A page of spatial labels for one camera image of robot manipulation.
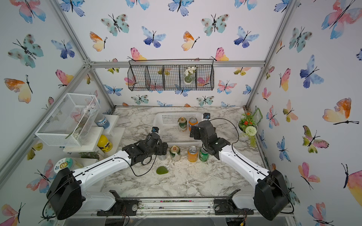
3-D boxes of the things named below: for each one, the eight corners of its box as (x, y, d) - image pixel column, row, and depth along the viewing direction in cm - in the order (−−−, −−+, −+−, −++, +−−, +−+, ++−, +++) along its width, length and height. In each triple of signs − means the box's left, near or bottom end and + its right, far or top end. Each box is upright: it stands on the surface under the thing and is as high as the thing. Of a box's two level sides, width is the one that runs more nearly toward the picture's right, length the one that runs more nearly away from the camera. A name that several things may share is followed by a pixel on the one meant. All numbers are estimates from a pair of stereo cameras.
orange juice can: (187, 162, 92) (187, 154, 83) (187, 154, 95) (187, 145, 86) (197, 162, 92) (198, 154, 83) (196, 154, 95) (197, 145, 86)
